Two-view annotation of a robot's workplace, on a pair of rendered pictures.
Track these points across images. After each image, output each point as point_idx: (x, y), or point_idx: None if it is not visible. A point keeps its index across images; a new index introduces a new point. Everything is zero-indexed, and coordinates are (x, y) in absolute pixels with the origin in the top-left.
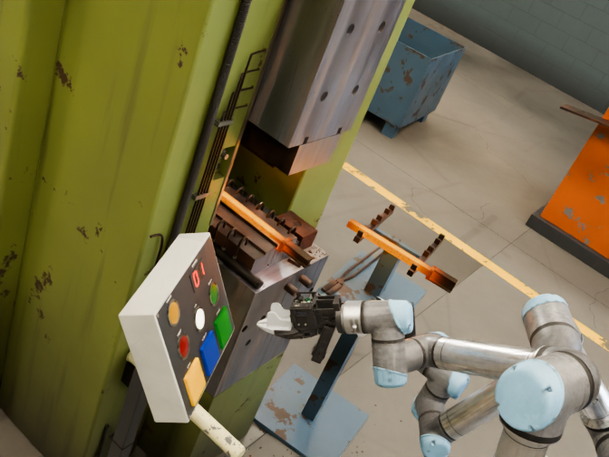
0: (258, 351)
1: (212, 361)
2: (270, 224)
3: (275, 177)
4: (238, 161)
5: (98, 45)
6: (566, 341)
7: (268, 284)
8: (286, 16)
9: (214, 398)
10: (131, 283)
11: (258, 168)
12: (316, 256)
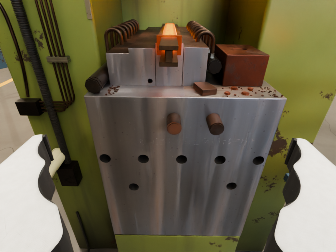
0: (172, 211)
1: None
2: (189, 40)
3: (250, 19)
4: (233, 28)
5: None
6: None
7: (120, 95)
8: None
9: (116, 236)
10: (7, 66)
11: (241, 21)
12: (256, 94)
